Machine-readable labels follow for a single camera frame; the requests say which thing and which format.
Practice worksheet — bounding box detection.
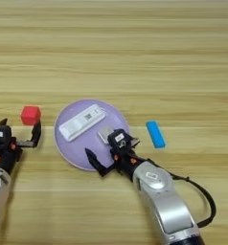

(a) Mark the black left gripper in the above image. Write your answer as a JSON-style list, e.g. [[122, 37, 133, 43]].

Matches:
[[0, 118, 42, 175]]

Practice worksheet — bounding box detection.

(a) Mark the round purple plate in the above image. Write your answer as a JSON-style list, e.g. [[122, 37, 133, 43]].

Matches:
[[53, 99, 131, 171]]

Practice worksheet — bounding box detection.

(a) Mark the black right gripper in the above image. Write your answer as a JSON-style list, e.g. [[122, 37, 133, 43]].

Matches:
[[84, 137, 146, 181]]

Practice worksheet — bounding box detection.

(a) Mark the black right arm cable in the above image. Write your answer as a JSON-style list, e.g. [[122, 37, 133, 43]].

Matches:
[[163, 168, 217, 229]]

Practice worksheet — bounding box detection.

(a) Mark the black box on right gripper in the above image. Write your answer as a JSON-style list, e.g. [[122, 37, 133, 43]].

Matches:
[[106, 128, 133, 151]]

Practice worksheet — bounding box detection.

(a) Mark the white remote-shaped device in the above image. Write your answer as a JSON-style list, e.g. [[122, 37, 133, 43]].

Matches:
[[58, 103, 107, 143]]

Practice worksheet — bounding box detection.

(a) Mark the red cube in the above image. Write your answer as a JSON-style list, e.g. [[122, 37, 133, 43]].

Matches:
[[20, 105, 42, 126]]

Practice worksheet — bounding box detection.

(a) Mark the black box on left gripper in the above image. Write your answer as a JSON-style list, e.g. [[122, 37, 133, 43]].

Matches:
[[0, 124, 12, 146]]

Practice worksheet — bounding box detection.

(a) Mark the blue rectangular block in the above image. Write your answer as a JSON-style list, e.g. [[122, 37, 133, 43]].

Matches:
[[146, 120, 167, 149]]

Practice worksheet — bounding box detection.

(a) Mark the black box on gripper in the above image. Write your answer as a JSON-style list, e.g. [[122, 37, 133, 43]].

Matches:
[[106, 128, 133, 151], [0, 124, 12, 146]]

